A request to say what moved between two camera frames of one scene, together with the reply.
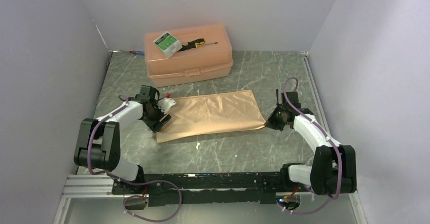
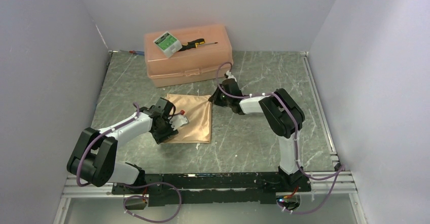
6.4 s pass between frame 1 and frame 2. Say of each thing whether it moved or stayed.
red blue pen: stayed
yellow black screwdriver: stayed
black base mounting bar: stayed
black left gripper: moved
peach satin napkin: moved
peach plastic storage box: stayed
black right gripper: moved
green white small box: stayed
